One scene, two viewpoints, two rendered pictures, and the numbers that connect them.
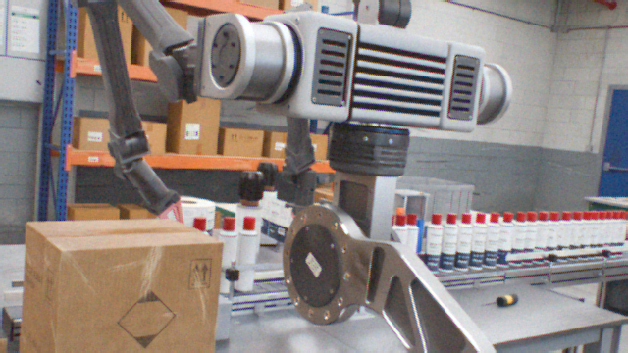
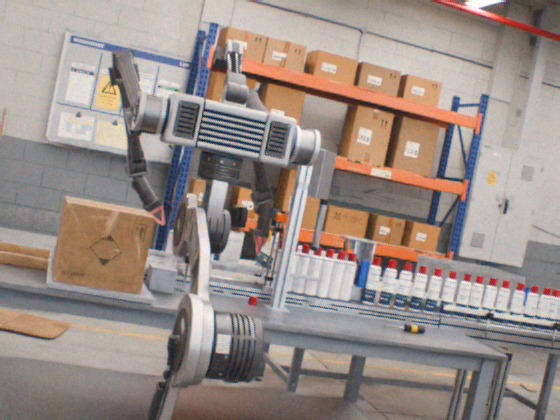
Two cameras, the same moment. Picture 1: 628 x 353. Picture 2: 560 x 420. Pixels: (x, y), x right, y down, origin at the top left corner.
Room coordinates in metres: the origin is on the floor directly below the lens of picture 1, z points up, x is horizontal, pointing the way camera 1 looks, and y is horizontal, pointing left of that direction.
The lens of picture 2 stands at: (-1.14, -1.09, 1.35)
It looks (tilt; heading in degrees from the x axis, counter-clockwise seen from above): 3 degrees down; 19
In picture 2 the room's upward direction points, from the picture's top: 12 degrees clockwise
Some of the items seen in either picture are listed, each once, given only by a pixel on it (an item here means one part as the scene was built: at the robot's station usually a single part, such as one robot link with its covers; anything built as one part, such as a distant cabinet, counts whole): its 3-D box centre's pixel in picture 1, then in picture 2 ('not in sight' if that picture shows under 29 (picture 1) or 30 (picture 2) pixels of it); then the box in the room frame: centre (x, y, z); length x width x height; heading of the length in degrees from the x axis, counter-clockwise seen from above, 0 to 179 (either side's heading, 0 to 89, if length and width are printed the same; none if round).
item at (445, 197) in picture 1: (418, 198); (467, 282); (4.01, -0.66, 0.91); 0.60 x 0.40 x 0.22; 130
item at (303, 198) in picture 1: (304, 198); (263, 226); (1.89, 0.02, 1.12); 0.10 x 0.07 x 0.07; 127
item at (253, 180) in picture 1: (248, 216); (233, 238); (2.03, 0.20, 1.03); 0.09 x 0.09 x 0.30
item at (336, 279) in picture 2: (397, 245); (337, 275); (2.03, -0.29, 0.98); 0.05 x 0.05 x 0.20
